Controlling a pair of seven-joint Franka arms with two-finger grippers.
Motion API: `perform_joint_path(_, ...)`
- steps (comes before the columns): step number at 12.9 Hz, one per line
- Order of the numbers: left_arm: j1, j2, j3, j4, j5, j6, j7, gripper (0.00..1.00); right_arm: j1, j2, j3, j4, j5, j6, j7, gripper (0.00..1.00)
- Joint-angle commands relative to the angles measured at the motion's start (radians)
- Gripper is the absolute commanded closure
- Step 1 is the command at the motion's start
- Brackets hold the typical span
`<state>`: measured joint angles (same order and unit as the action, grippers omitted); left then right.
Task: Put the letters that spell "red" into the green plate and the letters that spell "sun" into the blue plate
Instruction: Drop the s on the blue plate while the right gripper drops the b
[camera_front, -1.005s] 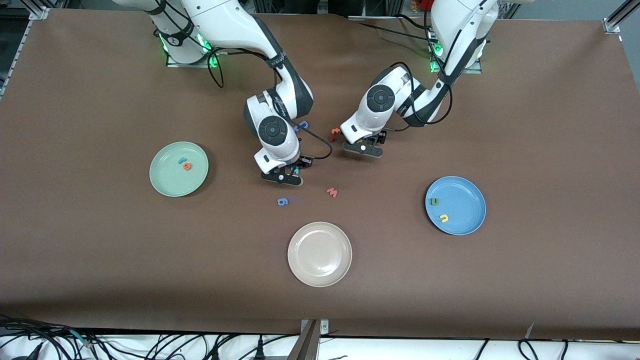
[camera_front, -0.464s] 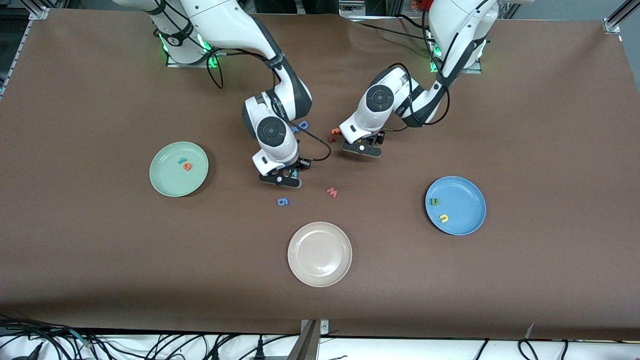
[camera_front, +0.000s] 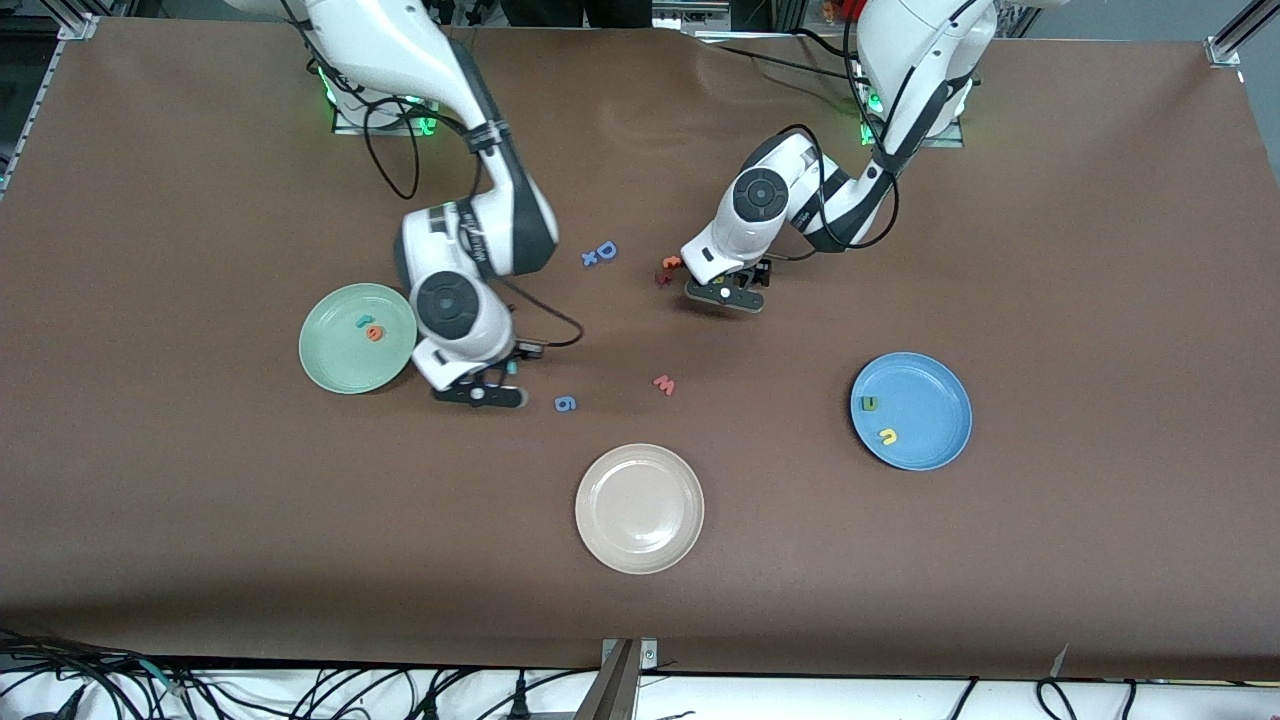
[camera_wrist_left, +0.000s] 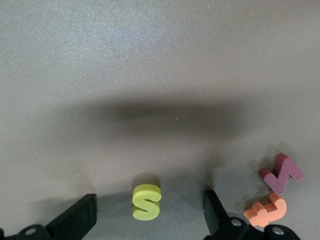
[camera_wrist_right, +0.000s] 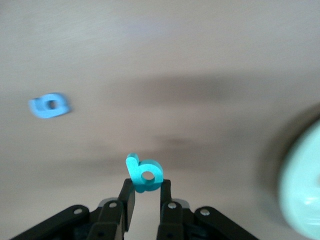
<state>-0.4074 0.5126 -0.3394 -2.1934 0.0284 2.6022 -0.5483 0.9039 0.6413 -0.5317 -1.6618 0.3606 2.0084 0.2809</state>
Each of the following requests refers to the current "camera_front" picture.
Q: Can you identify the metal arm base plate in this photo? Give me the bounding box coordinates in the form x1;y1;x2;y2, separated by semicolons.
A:
860;100;966;149
330;95;441;136

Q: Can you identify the mint green round plate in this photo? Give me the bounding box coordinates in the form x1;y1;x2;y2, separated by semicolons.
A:
298;283;419;396

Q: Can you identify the aluminium frame post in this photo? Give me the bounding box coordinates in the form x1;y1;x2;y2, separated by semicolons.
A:
575;638;661;720

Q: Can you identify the blue round plate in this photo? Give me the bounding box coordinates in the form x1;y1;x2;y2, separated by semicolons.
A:
850;351;973;472

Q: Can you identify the black cable on table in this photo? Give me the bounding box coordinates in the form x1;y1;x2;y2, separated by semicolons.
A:
695;30;871;86

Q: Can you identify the beige round plate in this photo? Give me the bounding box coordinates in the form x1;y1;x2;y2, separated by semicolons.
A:
574;443;706;576

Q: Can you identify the white base board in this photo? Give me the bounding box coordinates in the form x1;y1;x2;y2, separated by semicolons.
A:
0;660;1280;720

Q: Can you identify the brown table cover sheet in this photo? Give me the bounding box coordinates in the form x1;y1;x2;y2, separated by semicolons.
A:
0;15;1280;681

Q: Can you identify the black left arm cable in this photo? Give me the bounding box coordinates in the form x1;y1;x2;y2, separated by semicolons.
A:
740;0;901;263

